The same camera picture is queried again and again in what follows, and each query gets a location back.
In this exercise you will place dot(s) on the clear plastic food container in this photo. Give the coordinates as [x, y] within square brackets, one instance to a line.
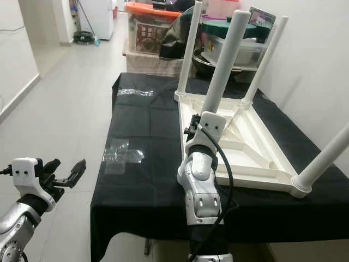
[248, 52]

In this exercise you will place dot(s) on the crumpled clear tape piece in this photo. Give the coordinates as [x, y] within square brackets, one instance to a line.
[133, 91]

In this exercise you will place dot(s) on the pink purple container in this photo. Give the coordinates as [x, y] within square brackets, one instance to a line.
[222, 8]

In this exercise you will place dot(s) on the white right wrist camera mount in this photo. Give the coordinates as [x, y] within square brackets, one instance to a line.
[210, 128]

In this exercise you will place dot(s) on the flat clear tape patch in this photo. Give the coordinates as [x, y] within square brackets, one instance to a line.
[122, 155]

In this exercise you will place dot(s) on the white plastic table top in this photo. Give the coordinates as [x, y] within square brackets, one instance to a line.
[262, 142]

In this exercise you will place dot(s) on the brown printed carton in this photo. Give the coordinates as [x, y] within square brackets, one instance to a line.
[148, 37]

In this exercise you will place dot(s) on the grey metal folding table leg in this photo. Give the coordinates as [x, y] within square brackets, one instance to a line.
[147, 245]

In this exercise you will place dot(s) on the patterned cloth covered bench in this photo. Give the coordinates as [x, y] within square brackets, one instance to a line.
[150, 63]

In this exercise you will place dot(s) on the clear bin with orange lid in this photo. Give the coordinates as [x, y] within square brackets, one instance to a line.
[150, 10]

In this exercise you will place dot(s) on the dark green tray with label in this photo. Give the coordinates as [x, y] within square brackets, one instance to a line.
[263, 17]

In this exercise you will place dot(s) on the white plastic table leg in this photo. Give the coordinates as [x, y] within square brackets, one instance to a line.
[324, 164]
[267, 60]
[223, 60]
[190, 49]

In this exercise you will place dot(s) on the green round pot lid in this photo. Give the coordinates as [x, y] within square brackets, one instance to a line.
[218, 30]

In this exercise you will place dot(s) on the shiny black plastic bag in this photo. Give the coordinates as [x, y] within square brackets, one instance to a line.
[177, 35]

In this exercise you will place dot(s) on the black tablecloth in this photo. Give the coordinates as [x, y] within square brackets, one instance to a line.
[142, 191]

